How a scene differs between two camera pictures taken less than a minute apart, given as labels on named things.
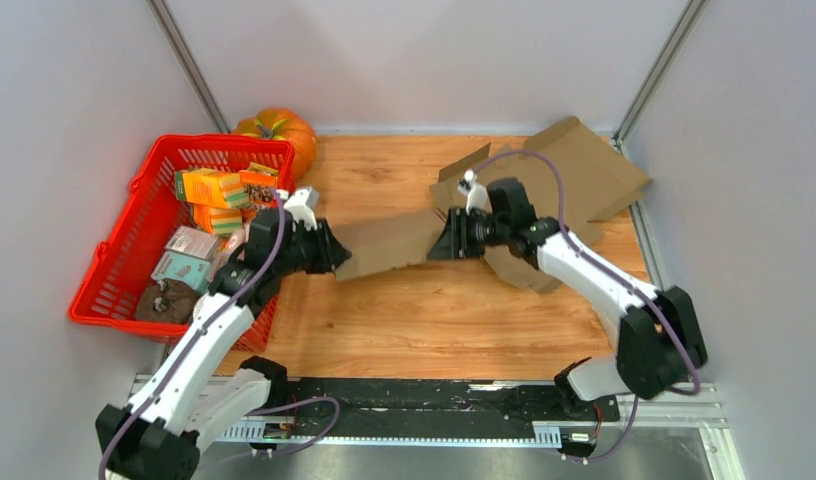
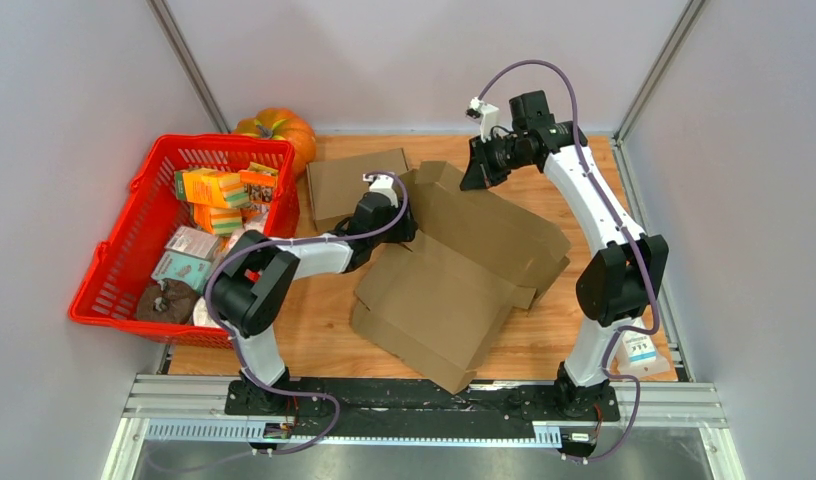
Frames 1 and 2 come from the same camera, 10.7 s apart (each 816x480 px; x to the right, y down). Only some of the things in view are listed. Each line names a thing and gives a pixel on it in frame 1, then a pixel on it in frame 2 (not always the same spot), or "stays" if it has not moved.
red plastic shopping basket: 119,276 stays
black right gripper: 454,241 to 481,174
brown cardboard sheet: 574,174 to 440,301
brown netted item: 167,301 stays
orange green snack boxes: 210,186 stays
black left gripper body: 303,253 to 403,233
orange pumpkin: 282,125 stays
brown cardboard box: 389,241 to 335,185
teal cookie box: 189,270 stays
